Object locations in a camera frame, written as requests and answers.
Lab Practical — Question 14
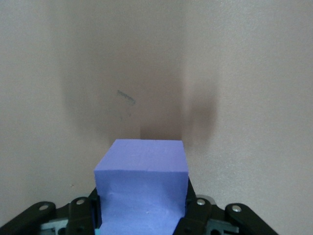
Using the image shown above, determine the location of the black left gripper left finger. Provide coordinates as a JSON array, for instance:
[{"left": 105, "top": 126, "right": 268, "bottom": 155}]
[{"left": 0, "top": 188, "right": 103, "bottom": 235}]

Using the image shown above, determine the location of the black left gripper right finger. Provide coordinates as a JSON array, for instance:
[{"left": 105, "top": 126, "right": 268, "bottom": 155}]
[{"left": 174, "top": 177, "right": 279, "bottom": 235}]

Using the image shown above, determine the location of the purple foam cube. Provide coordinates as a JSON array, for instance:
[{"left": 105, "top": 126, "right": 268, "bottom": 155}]
[{"left": 94, "top": 139, "right": 189, "bottom": 235}]

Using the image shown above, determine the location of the brown table mat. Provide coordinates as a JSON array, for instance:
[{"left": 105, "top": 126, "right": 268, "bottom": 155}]
[{"left": 0, "top": 0, "right": 313, "bottom": 235}]

